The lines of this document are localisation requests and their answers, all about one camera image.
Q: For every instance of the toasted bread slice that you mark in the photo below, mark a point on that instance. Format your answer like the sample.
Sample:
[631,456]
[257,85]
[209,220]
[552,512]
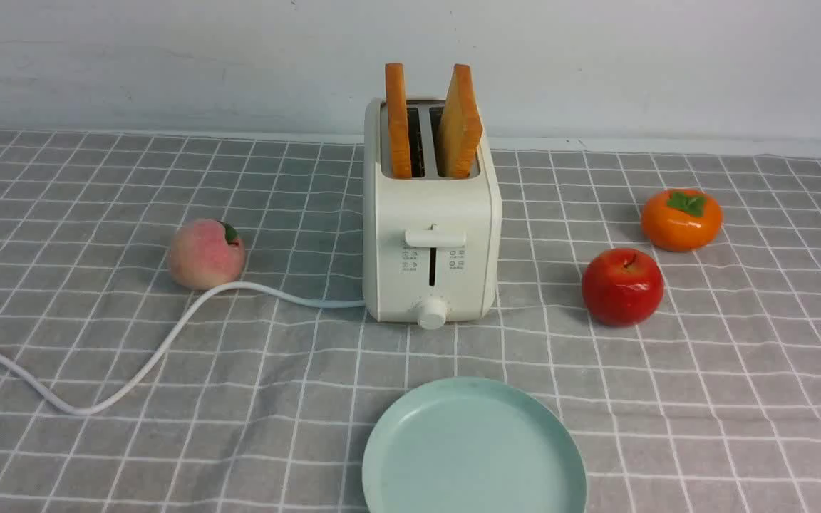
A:
[460,128]
[397,117]

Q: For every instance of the mint green round plate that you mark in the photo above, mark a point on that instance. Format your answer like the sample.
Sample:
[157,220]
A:
[467,444]

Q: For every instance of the grey checked tablecloth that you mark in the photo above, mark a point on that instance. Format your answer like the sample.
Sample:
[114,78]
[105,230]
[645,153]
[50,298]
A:
[712,404]

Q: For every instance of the red fake apple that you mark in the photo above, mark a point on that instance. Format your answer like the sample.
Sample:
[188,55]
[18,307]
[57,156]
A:
[622,287]

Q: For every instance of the orange fake persimmon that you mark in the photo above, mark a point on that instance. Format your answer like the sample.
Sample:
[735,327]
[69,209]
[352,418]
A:
[681,220]

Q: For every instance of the pink fake peach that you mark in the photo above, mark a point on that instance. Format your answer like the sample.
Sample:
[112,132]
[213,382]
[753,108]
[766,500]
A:
[206,253]

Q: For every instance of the white two-slot toaster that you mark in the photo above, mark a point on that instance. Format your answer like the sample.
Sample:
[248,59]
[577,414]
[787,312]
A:
[430,243]

